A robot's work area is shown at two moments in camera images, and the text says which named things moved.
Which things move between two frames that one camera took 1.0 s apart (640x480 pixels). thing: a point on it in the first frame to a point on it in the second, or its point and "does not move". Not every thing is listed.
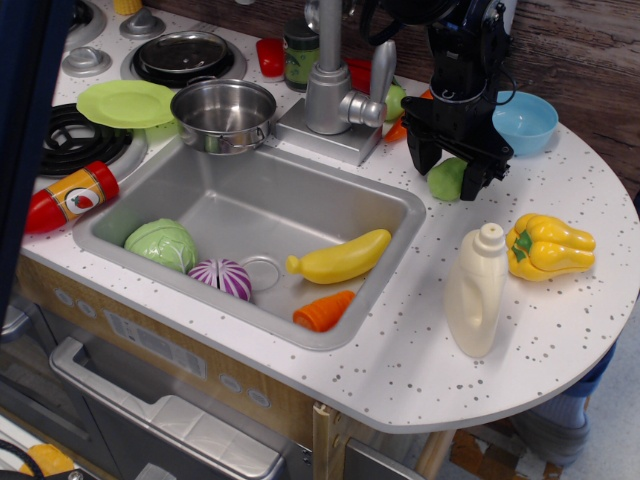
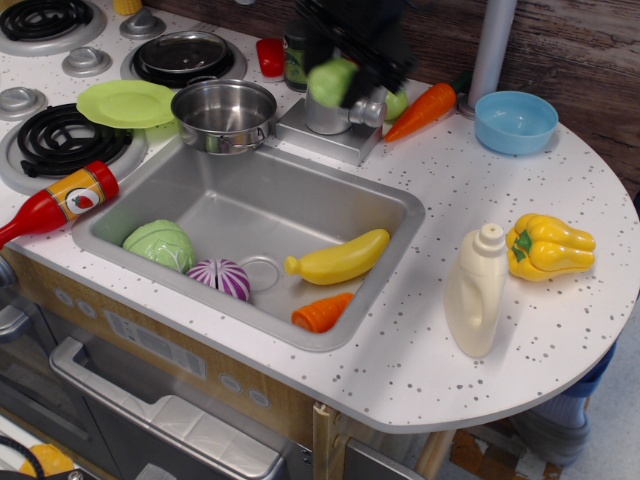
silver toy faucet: x=331 y=119 does not move
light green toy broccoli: x=445 y=179 to x=330 y=81
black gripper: x=468 y=126 to x=376 y=36
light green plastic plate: x=128 y=104 does not move
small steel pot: x=220 y=116 does not move
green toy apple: x=392 y=105 does not move
